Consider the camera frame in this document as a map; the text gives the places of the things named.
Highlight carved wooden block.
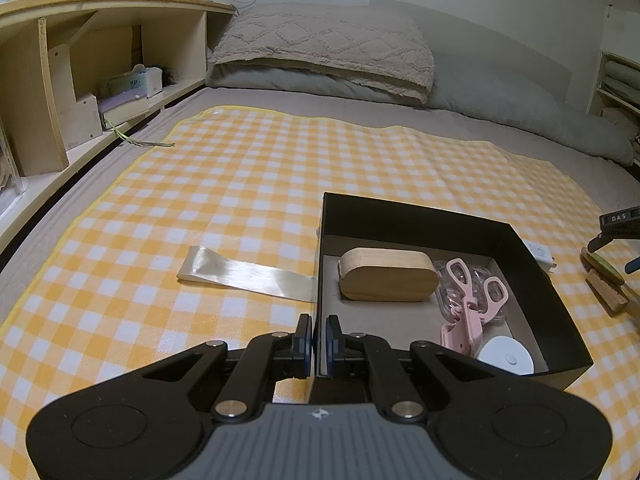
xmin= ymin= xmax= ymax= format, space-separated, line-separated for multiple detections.
xmin=586 ymin=269 xmax=629 ymax=315

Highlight round cork frog coaster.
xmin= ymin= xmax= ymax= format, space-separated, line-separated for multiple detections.
xmin=580 ymin=247 xmax=625 ymax=286

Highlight oval wooden box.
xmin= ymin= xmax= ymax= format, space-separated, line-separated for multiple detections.
xmin=337 ymin=247 xmax=440 ymax=302

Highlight white charger adapter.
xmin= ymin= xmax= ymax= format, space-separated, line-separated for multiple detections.
xmin=523 ymin=238 xmax=556 ymax=272

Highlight clear plastic case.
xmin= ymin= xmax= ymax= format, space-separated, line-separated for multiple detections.
xmin=435 ymin=260 xmax=509 ymax=325

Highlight black cardboard box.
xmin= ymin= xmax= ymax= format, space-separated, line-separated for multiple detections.
xmin=314 ymin=193 xmax=593 ymax=389

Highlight white side shelf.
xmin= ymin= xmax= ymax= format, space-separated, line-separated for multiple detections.
xmin=588 ymin=51 xmax=640 ymax=165

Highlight pink scissors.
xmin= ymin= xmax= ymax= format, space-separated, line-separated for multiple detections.
xmin=440 ymin=258 xmax=509 ymax=356

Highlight grey pillow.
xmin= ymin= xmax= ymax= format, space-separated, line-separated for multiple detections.
xmin=206 ymin=53 xmax=634 ymax=167

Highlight yellow checkered cloth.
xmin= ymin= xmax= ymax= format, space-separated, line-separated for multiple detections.
xmin=1 ymin=106 xmax=639 ymax=479

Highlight white round disc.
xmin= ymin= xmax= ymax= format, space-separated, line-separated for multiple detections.
xmin=477 ymin=336 xmax=535 ymax=375

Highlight beige textured pillow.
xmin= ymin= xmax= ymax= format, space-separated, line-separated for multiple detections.
xmin=206 ymin=3 xmax=435 ymax=105

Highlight purple book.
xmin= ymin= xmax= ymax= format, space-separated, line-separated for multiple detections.
xmin=98 ymin=93 xmax=148 ymax=130

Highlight tissue box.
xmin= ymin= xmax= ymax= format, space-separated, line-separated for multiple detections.
xmin=99 ymin=64 xmax=163 ymax=99

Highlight wooden bedside shelf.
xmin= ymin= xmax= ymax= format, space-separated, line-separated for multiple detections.
xmin=1 ymin=0 xmax=235 ymax=247

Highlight green string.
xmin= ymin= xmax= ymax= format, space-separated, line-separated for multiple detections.
xmin=112 ymin=123 xmax=177 ymax=150

